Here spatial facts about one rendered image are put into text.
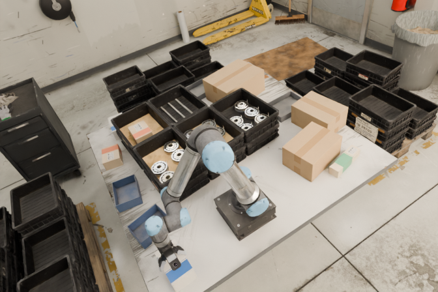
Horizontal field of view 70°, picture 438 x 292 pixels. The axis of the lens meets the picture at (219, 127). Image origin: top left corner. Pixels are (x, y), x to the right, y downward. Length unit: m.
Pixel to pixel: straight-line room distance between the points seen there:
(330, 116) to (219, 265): 1.14
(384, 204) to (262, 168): 1.17
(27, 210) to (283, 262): 1.91
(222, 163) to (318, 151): 0.85
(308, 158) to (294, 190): 0.21
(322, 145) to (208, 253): 0.90
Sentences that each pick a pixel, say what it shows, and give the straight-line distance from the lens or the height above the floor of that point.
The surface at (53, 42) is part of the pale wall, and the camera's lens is 4.93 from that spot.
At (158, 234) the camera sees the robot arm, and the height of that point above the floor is 1.08.
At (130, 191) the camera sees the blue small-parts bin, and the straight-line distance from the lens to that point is 2.13.
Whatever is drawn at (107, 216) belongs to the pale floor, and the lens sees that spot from 3.02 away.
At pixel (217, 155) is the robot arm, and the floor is 1.41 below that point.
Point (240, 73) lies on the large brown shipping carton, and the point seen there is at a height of 0.90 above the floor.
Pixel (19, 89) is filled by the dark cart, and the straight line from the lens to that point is 3.46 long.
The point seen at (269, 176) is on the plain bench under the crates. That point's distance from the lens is 1.99.
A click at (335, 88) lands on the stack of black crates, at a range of 3.23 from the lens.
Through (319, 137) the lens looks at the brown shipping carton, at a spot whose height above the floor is 0.86.
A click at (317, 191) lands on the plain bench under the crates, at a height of 0.70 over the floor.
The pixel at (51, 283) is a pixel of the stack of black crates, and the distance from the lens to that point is 2.29.
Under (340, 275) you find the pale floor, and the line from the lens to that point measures 2.48.
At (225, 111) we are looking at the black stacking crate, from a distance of 2.28.
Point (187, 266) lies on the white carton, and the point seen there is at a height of 0.79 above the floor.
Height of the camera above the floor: 2.25
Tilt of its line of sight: 41 degrees down
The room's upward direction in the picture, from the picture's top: 11 degrees counter-clockwise
